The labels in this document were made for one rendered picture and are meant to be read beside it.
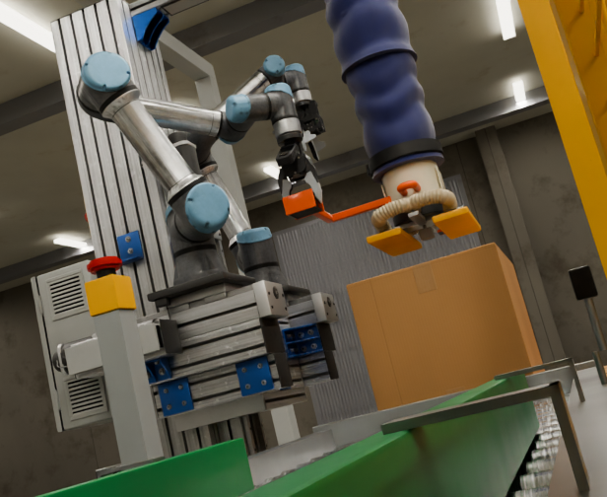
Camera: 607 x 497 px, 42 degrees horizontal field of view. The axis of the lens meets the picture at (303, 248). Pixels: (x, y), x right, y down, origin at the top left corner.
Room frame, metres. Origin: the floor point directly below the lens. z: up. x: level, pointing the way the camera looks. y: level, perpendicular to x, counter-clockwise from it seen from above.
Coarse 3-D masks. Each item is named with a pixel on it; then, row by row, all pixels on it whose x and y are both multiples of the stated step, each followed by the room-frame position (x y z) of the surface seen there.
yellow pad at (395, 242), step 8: (384, 232) 2.16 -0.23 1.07; (392, 232) 2.15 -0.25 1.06; (400, 232) 2.15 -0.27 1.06; (368, 240) 2.17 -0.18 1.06; (376, 240) 2.16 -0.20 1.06; (384, 240) 2.18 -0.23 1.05; (392, 240) 2.21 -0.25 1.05; (400, 240) 2.24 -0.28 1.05; (408, 240) 2.27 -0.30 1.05; (416, 240) 2.38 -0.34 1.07; (384, 248) 2.31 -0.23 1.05; (392, 248) 2.35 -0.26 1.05; (400, 248) 2.38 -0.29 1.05; (408, 248) 2.42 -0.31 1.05; (416, 248) 2.45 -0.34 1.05
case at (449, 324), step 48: (384, 288) 2.05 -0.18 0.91; (432, 288) 2.01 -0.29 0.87; (480, 288) 1.98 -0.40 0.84; (384, 336) 2.06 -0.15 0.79; (432, 336) 2.02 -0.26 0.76; (480, 336) 1.99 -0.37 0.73; (528, 336) 2.20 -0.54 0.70; (384, 384) 2.07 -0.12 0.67; (432, 384) 2.03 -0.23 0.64; (480, 384) 2.00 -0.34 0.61
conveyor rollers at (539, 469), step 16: (544, 400) 1.84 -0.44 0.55; (544, 416) 1.41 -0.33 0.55; (544, 432) 1.22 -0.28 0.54; (560, 432) 1.13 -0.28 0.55; (336, 448) 1.99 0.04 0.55; (544, 448) 0.98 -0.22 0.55; (304, 464) 1.72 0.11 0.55; (528, 464) 0.88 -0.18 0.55; (544, 464) 0.88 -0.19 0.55; (272, 480) 1.55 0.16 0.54; (528, 480) 0.79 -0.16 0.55; (544, 480) 0.79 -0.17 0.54; (512, 496) 0.71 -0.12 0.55; (528, 496) 0.71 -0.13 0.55; (544, 496) 0.70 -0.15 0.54
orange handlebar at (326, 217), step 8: (400, 184) 2.15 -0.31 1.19; (408, 184) 2.14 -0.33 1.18; (416, 184) 2.15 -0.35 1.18; (400, 192) 2.18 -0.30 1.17; (376, 200) 2.27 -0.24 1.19; (384, 200) 2.27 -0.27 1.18; (352, 208) 2.30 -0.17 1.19; (360, 208) 2.29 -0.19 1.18; (368, 208) 2.28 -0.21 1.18; (376, 208) 2.29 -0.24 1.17; (320, 216) 2.21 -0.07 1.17; (328, 216) 2.27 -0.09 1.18; (336, 216) 2.31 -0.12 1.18; (344, 216) 2.30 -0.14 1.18; (352, 216) 2.31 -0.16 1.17
